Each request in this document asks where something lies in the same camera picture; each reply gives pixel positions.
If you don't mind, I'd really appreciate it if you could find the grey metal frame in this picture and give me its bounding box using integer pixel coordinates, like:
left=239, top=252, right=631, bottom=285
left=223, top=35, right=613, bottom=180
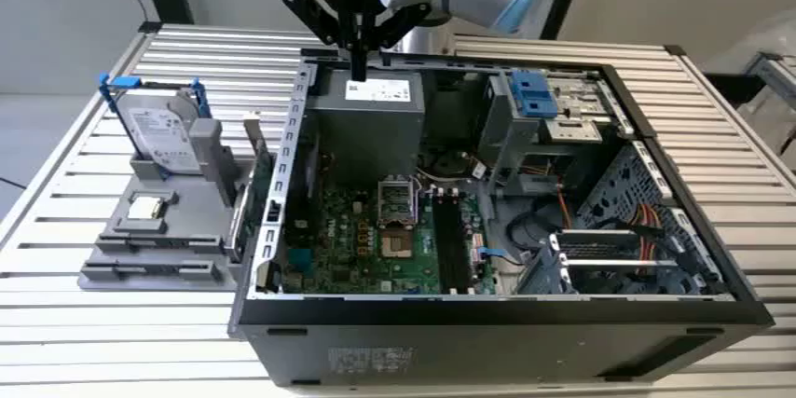
left=743, top=50, right=796, bottom=108

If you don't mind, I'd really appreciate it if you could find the green graphics card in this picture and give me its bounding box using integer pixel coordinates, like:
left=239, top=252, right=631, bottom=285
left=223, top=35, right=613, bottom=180
left=227, top=111, right=279, bottom=264

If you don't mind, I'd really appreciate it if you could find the grey parts rack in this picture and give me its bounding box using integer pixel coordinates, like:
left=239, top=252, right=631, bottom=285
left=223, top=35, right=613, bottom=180
left=78, top=117, right=261, bottom=292

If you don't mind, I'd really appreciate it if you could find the wire locking lever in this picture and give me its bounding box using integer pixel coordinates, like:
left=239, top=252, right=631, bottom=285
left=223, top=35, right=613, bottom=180
left=415, top=178, right=431, bottom=231

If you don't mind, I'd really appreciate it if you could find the grey metal drive bay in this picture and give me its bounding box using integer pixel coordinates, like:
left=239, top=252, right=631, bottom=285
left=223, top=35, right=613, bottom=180
left=478, top=69, right=618, bottom=194

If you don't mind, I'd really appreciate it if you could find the black open PC case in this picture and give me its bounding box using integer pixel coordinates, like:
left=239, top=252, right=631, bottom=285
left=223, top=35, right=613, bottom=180
left=227, top=46, right=777, bottom=388

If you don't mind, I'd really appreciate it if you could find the hard disk in blue carrier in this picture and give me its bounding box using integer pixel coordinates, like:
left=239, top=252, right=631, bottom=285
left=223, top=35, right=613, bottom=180
left=99, top=72, right=214, bottom=180

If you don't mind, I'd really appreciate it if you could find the grey power supply unit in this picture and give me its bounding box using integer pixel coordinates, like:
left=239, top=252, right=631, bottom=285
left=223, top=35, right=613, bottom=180
left=307, top=69, right=429, bottom=185

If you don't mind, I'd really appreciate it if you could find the CPU socket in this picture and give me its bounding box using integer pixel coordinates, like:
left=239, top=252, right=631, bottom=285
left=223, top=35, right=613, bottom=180
left=381, top=228, right=417, bottom=259

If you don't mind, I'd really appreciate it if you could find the metal socket cover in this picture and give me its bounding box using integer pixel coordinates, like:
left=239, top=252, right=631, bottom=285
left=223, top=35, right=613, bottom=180
left=378, top=174, right=417, bottom=227

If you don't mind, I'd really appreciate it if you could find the silver CPU chip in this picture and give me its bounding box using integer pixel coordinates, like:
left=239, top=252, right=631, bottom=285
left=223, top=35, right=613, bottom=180
left=123, top=196, right=167, bottom=221

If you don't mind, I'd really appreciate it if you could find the thin orange wire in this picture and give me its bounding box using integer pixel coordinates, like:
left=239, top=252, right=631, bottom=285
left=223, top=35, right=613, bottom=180
left=555, top=183, right=574, bottom=231

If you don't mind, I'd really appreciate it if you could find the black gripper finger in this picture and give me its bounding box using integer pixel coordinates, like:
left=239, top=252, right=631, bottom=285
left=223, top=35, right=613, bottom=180
left=283, top=0, right=362, bottom=82
left=359, top=2, right=434, bottom=82

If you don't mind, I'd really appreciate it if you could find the blue plastic drive latch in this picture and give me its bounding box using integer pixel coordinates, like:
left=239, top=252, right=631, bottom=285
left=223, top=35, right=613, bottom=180
left=509, top=70, right=557, bottom=118

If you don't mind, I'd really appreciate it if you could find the silver metal drive cage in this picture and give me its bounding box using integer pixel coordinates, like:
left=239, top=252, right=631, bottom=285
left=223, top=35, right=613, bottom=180
left=515, top=227, right=730, bottom=296

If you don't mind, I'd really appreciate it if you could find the thick round black cable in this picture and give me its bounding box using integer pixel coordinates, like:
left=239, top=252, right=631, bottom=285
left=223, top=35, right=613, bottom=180
left=507, top=197, right=562, bottom=259

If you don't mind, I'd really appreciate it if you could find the orange yellow wire bundle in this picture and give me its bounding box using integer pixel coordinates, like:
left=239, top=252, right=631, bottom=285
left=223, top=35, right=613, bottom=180
left=627, top=204, right=667, bottom=273

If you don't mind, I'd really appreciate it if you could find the green Dell motherboard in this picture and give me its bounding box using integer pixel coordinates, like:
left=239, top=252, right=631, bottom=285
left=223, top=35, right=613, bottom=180
left=283, top=183, right=503, bottom=296

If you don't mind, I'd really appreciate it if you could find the white-latched RAM slot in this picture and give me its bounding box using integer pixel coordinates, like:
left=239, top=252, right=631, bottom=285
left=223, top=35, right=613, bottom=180
left=455, top=187, right=478, bottom=295
left=441, top=187, right=461, bottom=295

